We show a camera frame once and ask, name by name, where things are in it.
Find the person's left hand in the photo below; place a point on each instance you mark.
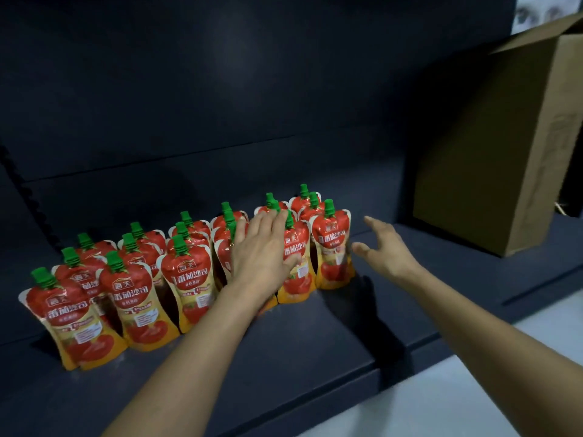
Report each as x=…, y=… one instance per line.
x=259, y=263

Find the person's right hand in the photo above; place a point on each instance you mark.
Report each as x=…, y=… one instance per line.
x=394, y=259

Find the person's left little finger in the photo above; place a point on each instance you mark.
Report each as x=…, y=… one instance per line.
x=238, y=234

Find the person's left middle finger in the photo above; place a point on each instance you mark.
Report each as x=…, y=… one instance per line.
x=266, y=229

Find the person's right thumb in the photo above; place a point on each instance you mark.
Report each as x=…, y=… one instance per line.
x=364, y=251

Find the person's left thumb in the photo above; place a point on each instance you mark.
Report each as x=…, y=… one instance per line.
x=294, y=263

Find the person's right forearm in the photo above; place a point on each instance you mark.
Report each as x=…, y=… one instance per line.
x=492, y=350

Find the person's left forearm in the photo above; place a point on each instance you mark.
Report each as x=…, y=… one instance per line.
x=191, y=364

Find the group of red ketchup pouches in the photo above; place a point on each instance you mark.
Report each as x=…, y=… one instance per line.
x=136, y=293

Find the dark metal shelf unit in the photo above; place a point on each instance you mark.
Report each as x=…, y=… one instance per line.
x=182, y=109

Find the brown cardboard box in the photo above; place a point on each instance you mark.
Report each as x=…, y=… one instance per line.
x=496, y=154

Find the white printed poster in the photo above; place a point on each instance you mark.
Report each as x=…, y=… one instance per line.
x=542, y=11

